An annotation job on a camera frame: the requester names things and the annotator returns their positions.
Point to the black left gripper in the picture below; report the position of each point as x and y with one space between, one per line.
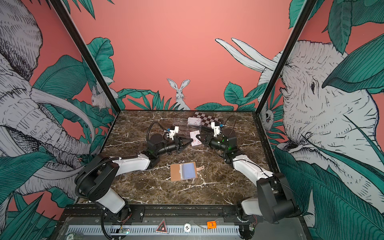
179 140

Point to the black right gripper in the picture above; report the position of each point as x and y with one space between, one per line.
211 140

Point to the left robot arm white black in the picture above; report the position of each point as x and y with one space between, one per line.
95 181

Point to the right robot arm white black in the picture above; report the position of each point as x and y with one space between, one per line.
275 199

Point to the clear acrylic organizer box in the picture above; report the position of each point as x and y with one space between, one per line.
185 128

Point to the folded checkered chess board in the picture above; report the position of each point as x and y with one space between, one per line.
206 119

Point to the orange tag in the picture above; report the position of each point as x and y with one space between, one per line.
211 225

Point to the white round button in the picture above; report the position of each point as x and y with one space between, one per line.
187 228

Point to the red warning triangle sticker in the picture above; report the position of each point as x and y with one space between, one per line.
162 227

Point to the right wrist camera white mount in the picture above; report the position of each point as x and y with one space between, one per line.
216 127

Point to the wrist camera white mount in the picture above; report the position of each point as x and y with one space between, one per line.
172 132
216 127

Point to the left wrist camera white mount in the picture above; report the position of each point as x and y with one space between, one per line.
172 132

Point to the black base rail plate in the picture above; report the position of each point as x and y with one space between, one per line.
136 213

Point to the right black frame post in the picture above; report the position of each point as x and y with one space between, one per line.
299 25

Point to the black frame post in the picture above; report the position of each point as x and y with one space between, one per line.
71 28
299 25

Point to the left black frame post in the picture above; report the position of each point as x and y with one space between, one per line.
71 28

